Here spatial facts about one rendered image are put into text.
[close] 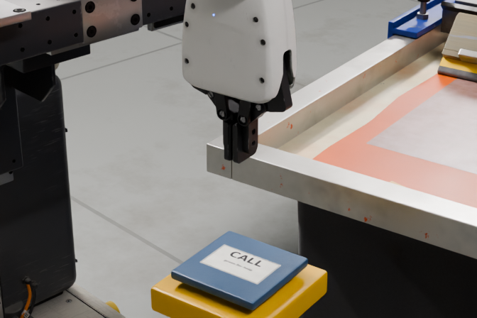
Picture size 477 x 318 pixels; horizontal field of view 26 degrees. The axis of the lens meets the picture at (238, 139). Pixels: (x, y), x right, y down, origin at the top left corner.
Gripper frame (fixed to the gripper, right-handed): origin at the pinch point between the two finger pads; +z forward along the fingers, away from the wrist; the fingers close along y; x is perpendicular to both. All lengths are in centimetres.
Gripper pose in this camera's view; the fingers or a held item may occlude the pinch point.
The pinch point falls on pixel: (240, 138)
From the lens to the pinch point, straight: 97.2
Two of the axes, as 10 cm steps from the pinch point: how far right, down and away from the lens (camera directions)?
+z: 0.0, 9.1, 4.2
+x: 5.8, -3.5, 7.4
